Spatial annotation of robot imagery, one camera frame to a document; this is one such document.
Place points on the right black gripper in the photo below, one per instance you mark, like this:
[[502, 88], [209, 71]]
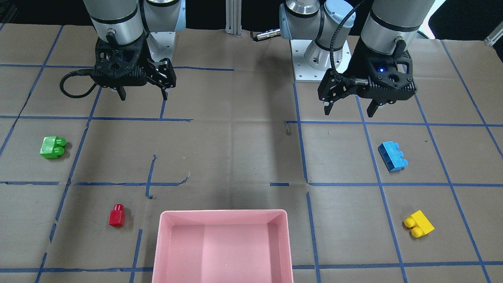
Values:
[[151, 55]]

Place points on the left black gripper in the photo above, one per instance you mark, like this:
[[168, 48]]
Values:
[[357, 63]]

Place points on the blue toy block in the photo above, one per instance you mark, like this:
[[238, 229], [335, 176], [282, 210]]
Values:
[[392, 156]]

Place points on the green toy block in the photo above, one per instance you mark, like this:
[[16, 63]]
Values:
[[53, 147]]

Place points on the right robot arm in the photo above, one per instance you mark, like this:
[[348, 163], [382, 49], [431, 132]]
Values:
[[131, 18]]

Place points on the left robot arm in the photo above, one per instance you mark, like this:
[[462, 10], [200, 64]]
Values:
[[329, 24]]

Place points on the pink plastic box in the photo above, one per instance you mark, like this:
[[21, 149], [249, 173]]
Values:
[[223, 246]]

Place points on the brown paper table cover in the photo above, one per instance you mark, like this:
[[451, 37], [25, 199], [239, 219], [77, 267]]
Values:
[[239, 133]]

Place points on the red toy block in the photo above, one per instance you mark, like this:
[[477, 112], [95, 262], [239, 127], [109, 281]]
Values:
[[117, 216]]

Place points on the yellow toy block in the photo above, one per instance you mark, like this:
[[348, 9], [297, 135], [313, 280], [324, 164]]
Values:
[[418, 224]]

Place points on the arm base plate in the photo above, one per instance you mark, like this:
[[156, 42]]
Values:
[[306, 63], [161, 45]]

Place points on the aluminium frame post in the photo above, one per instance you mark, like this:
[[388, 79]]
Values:
[[233, 17]]

